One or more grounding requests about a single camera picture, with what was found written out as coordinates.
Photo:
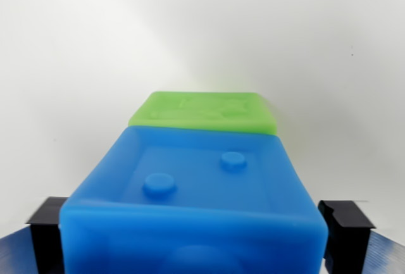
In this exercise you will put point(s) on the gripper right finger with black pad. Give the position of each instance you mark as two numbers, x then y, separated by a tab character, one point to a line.
351	242

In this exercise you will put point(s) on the green cube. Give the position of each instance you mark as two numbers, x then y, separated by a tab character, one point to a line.
205	112

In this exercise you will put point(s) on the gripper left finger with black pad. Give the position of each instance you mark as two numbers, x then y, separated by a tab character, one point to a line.
34	242

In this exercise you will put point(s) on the blue cube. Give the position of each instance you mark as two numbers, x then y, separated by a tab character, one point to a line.
196	210

